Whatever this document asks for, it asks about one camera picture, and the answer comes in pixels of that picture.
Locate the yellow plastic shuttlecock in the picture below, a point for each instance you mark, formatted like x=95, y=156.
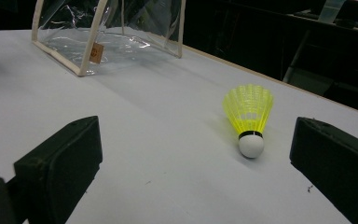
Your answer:
x=248, y=112

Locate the white table cover sheet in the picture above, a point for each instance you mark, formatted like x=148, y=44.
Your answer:
x=167, y=174

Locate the grey metal bar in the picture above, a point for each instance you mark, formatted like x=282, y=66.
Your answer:
x=296, y=57

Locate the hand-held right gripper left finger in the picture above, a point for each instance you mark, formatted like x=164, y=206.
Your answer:
x=59, y=168

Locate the clear plastic bag beige trim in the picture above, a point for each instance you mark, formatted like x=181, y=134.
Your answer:
x=88, y=49

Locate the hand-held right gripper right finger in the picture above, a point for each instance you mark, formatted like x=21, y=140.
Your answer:
x=338, y=165

